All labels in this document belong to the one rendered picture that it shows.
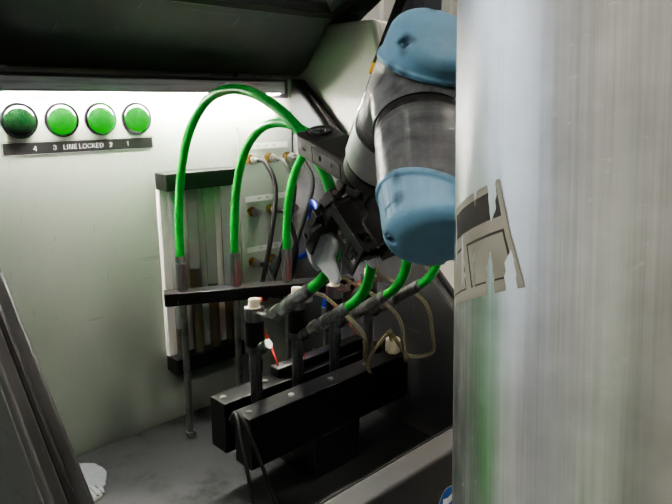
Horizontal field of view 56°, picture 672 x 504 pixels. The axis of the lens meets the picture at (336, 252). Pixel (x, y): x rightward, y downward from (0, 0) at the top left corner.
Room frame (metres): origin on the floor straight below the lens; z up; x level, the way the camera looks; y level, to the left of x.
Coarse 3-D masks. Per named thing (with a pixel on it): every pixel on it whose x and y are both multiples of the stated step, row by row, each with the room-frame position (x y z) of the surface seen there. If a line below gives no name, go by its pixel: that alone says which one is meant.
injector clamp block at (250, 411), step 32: (352, 352) 1.02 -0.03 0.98; (384, 352) 1.02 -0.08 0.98; (288, 384) 0.91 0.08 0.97; (320, 384) 0.90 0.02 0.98; (352, 384) 0.93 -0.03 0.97; (384, 384) 0.98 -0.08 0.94; (224, 416) 0.83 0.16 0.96; (256, 416) 0.80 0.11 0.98; (288, 416) 0.83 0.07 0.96; (320, 416) 0.88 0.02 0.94; (352, 416) 0.93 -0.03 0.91; (224, 448) 0.83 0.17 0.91; (288, 448) 0.83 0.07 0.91; (320, 448) 0.88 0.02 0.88; (352, 448) 0.93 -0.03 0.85
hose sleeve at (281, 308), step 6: (300, 288) 0.77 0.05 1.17; (306, 288) 0.76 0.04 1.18; (294, 294) 0.78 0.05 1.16; (300, 294) 0.77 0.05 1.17; (306, 294) 0.76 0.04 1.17; (312, 294) 0.76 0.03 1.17; (282, 300) 0.80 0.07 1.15; (288, 300) 0.78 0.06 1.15; (294, 300) 0.78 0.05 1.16; (300, 300) 0.77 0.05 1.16; (306, 300) 0.77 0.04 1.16; (276, 306) 0.81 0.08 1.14; (282, 306) 0.79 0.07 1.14; (288, 306) 0.79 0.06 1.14; (294, 306) 0.78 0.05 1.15; (282, 312) 0.80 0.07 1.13; (288, 312) 0.80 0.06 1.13
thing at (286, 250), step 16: (304, 160) 1.02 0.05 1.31; (288, 192) 1.04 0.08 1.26; (288, 208) 1.04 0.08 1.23; (288, 224) 1.05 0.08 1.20; (288, 240) 1.05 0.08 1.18; (288, 256) 1.05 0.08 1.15; (288, 272) 1.05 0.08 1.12; (400, 272) 0.86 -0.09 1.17; (400, 288) 0.87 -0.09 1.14; (368, 304) 0.90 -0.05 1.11
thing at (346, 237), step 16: (352, 176) 0.59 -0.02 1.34; (336, 192) 0.64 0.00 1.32; (352, 192) 0.63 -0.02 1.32; (368, 192) 0.58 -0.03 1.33; (336, 208) 0.63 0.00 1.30; (352, 208) 0.63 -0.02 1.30; (368, 208) 0.62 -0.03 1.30; (336, 224) 0.66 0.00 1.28; (352, 224) 0.62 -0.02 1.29; (368, 224) 0.62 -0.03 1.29; (352, 240) 0.62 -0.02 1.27; (368, 240) 0.61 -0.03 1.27; (352, 256) 0.65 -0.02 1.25; (368, 256) 0.64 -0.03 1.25; (384, 256) 0.65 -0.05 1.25; (352, 272) 0.63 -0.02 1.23
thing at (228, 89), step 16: (208, 96) 0.91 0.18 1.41; (256, 96) 0.83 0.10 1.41; (192, 112) 0.94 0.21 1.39; (288, 112) 0.79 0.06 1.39; (192, 128) 0.95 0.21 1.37; (304, 128) 0.78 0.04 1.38; (176, 176) 0.99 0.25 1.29; (320, 176) 0.74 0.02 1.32; (176, 192) 0.99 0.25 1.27; (176, 208) 0.99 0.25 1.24; (176, 224) 0.99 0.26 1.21; (176, 240) 0.99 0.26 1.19; (176, 256) 1.00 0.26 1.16; (336, 256) 0.73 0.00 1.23; (320, 272) 0.74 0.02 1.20
